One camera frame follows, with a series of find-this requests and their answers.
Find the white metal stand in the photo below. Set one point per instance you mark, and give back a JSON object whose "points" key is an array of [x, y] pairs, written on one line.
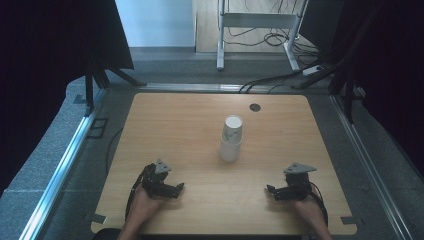
{"points": [[255, 20]]}

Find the person's left hand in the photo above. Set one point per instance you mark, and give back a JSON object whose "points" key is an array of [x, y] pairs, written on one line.
{"points": [[144, 203]]}

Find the round dark table grommet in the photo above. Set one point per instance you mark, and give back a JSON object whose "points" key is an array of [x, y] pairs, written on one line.
{"points": [[255, 107]]}

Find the aluminium floor rail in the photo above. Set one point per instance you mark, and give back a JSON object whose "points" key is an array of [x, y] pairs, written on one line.
{"points": [[63, 166], [370, 166]]}

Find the black tripod legs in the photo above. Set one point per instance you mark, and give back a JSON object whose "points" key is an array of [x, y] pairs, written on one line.
{"points": [[100, 78]]}

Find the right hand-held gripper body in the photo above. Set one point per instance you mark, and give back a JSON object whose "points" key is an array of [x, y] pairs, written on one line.
{"points": [[297, 186]]}

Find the person's dark clothing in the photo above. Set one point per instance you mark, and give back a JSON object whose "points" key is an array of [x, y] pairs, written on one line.
{"points": [[106, 234]]}

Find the white paper cup grey print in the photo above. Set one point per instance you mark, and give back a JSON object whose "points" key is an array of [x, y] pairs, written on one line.
{"points": [[232, 128]]}

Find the person's right hand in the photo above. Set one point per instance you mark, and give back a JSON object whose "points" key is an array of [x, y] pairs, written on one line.
{"points": [[308, 208]]}

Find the white power strip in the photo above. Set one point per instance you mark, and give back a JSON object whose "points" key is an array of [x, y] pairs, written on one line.
{"points": [[312, 70]]}

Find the black slanted stand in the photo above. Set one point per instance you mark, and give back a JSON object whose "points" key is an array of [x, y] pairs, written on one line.
{"points": [[343, 63]]}

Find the black curtain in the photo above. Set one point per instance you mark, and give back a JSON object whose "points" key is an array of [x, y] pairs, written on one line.
{"points": [[43, 66], [390, 66]]}

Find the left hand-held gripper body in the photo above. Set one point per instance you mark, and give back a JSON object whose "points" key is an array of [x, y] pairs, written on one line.
{"points": [[154, 180]]}

